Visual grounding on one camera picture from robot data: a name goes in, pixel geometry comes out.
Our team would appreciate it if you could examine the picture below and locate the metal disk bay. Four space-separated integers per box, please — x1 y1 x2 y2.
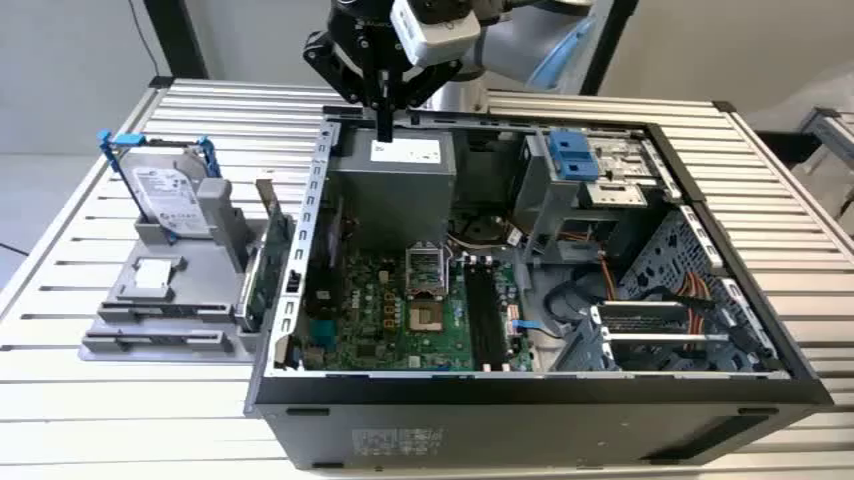
551 298 735 374

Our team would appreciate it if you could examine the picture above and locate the green graphics card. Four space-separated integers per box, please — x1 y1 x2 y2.
233 178 296 332

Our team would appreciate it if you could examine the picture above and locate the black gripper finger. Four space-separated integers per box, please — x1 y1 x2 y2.
384 58 464 144
301 29 387 144

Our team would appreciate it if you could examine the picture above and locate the aluminium side table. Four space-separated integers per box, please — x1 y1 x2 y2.
796 106 854 176

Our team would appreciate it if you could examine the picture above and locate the black RAM slot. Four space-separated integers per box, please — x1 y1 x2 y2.
464 253 496 372
480 253 515 372

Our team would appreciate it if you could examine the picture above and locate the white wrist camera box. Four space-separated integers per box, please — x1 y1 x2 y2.
389 0 483 67

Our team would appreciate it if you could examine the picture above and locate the grey parts rack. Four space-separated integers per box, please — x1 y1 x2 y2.
77 177 295 362

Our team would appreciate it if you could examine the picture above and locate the metal socket cover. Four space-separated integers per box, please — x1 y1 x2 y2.
404 241 447 296

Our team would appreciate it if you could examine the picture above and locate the hard disk in blue carrier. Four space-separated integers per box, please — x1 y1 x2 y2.
96 128 223 246

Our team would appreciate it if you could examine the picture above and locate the black round fan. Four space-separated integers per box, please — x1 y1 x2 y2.
459 213 512 246

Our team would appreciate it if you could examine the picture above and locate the black metal frame post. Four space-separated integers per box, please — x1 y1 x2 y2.
578 0 642 96
141 0 209 81

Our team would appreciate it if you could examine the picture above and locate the silver CPU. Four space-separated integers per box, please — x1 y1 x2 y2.
132 259 173 291

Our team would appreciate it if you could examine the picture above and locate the blue drive latch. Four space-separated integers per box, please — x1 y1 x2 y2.
547 128 598 182

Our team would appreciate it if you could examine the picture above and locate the green motherboard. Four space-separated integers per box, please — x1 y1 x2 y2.
303 247 535 374

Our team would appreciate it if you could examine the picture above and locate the CPU socket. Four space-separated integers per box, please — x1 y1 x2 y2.
407 298 447 334

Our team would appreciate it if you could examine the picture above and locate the grey power supply unit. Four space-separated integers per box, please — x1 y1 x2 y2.
329 127 459 251

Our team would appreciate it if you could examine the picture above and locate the thin orange wire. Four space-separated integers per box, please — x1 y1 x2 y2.
598 252 619 301

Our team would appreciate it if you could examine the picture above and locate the metal drive bay cage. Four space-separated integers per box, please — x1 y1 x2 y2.
511 127 682 261

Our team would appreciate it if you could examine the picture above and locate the orange yellow wire bundle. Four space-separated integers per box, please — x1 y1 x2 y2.
670 271 714 337

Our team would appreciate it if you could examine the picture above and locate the open black PC case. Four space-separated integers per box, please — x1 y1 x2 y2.
243 104 835 471

